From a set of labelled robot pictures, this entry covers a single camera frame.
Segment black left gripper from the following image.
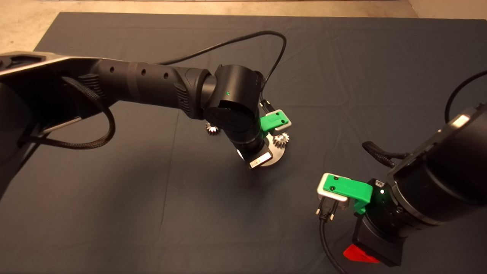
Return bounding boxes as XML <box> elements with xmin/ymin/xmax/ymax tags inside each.
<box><xmin>238</xmin><ymin>141</ymin><xmax>274</xmax><ymax>170</ymax></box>

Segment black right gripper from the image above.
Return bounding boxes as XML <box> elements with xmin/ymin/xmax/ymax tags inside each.
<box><xmin>343</xmin><ymin>217</ymin><xmax>406</xmax><ymax>266</ymax></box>

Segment dark grey table cloth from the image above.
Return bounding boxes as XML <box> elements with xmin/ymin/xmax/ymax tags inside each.
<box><xmin>0</xmin><ymin>11</ymin><xmax>487</xmax><ymax>274</ymax></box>

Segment green left camera mount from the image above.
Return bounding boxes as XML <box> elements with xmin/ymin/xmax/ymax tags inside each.
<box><xmin>260</xmin><ymin>110</ymin><xmax>288</xmax><ymax>132</ymax></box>

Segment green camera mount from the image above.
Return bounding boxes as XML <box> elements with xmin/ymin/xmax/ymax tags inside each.
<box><xmin>260</xmin><ymin>110</ymin><xmax>288</xmax><ymax>132</ymax></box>
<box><xmin>323</xmin><ymin>173</ymin><xmax>373</xmax><ymax>215</ymax></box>

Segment silver left camera box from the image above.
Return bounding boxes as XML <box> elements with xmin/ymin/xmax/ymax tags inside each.
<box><xmin>265</xmin><ymin>109</ymin><xmax>292</xmax><ymax>132</ymax></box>

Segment silver camera box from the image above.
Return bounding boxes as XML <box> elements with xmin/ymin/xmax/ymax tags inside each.
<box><xmin>316</xmin><ymin>172</ymin><xmax>350</xmax><ymax>210</ymax></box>
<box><xmin>265</xmin><ymin>109</ymin><xmax>292</xmax><ymax>132</ymax></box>

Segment silver right camera box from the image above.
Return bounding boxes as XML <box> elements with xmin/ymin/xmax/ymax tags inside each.
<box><xmin>316</xmin><ymin>172</ymin><xmax>350</xmax><ymax>210</ymax></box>

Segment green right camera mount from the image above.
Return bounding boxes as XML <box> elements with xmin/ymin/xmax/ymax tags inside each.
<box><xmin>323</xmin><ymin>173</ymin><xmax>373</xmax><ymax>215</ymax></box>

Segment braided black right arm cable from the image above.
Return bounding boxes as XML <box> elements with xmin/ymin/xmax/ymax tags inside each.
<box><xmin>361</xmin><ymin>141</ymin><xmax>409</xmax><ymax>169</ymax></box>

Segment braided black arm cable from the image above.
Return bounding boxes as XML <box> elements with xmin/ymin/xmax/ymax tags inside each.
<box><xmin>361</xmin><ymin>141</ymin><xmax>409</xmax><ymax>169</ymax></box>
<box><xmin>17</xmin><ymin>76</ymin><xmax>116</xmax><ymax>150</ymax></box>

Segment smooth black left camera cable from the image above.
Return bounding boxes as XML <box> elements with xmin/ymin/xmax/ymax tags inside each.
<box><xmin>156</xmin><ymin>30</ymin><xmax>287</xmax><ymax>113</ymax></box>

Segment braided black left arm cable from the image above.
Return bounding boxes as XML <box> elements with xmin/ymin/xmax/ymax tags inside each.
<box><xmin>17</xmin><ymin>76</ymin><xmax>116</xmax><ymax>150</ymax></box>

